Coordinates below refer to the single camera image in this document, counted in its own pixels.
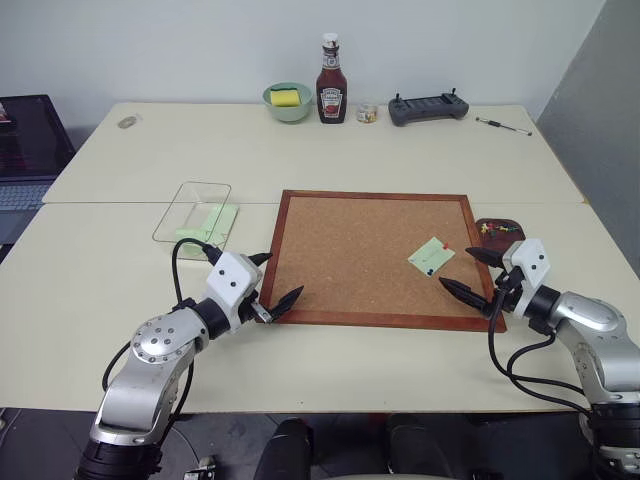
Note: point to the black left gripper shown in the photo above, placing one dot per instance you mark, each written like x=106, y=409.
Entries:
x=255, y=309

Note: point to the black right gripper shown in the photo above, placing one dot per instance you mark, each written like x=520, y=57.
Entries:
x=507, y=290

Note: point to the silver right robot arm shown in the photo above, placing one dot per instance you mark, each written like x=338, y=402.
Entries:
x=595, y=320

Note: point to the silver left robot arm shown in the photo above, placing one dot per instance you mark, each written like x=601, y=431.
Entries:
x=150, y=350

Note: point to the brown dish of pushpins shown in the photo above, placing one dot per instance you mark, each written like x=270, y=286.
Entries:
x=492, y=241

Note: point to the green sticky note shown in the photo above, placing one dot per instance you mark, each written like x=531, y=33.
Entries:
x=429, y=256

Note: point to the wood-framed cork board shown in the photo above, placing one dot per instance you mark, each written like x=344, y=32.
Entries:
x=350, y=250

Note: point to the green sticky note pad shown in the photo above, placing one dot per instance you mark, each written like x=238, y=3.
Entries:
x=215, y=220

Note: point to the clear plastic tray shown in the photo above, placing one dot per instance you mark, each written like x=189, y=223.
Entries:
x=200, y=195

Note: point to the black and silver pen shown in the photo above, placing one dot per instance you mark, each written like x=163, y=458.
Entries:
x=502, y=125

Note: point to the green bowl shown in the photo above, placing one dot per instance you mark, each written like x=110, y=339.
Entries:
x=290, y=114

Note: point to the dark rounded shape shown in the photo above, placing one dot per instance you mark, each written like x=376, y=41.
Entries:
x=282, y=450
x=417, y=450

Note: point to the grey handheld controller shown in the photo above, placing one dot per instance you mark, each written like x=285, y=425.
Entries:
x=427, y=111

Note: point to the yellow sponge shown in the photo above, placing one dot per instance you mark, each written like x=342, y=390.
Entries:
x=286, y=97

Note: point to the small clear jar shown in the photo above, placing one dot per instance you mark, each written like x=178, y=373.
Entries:
x=367, y=114

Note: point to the ketchup bottle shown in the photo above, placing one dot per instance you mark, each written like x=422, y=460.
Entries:
x=332, y=95

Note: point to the clear round tape roll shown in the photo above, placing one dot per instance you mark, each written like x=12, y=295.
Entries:
x=128, y=122

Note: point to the open laptop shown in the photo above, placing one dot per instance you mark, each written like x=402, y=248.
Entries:
x=30, y=145

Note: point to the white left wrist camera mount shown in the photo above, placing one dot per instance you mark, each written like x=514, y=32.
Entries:
x=230, y=275

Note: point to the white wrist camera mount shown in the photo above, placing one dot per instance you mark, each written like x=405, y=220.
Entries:
x=530, y=255
x=230, y=275

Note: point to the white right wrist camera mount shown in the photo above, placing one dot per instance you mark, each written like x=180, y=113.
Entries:
x=530, y=255

